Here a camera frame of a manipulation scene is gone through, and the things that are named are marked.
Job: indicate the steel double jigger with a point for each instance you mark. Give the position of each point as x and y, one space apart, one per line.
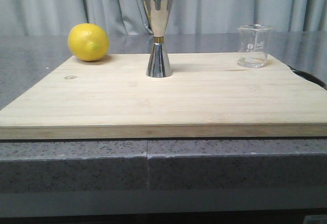
158 12

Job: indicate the clear glass beaker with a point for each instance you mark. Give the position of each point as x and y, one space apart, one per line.
254 44

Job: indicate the light wooden cutting board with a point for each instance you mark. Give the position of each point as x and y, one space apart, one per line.
208 95

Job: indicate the yellow lemon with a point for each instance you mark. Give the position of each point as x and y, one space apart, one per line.
88 42

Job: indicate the grey curtain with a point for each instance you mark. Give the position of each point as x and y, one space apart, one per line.
127 17

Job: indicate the white label sticker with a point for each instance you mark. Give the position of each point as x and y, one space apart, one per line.
315 219

